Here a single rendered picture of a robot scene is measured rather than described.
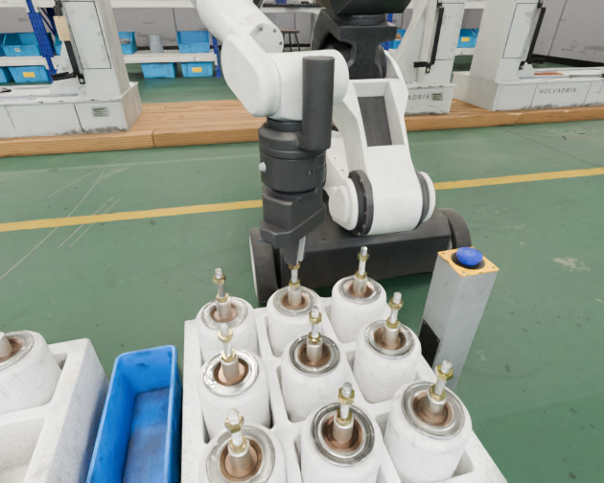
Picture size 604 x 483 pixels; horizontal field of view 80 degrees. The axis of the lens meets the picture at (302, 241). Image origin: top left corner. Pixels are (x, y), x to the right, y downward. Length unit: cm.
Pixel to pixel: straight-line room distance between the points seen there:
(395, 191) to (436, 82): 205
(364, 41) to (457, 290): 56
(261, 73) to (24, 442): 62
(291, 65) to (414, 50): 234
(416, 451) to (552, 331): 68
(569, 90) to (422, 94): 114
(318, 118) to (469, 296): 41
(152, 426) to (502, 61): 283
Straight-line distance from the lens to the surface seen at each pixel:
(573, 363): 105
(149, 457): 79
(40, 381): 69
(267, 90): 41
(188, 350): 67
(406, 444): 51
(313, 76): 41
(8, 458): 77
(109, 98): 239
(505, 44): 299
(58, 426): 66
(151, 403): 85
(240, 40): 46
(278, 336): 63
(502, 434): 85
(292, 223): 48
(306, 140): 42
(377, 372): 57
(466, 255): 65
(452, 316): 68
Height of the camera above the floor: 67
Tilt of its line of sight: 33 degrees down
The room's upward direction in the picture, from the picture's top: straight up
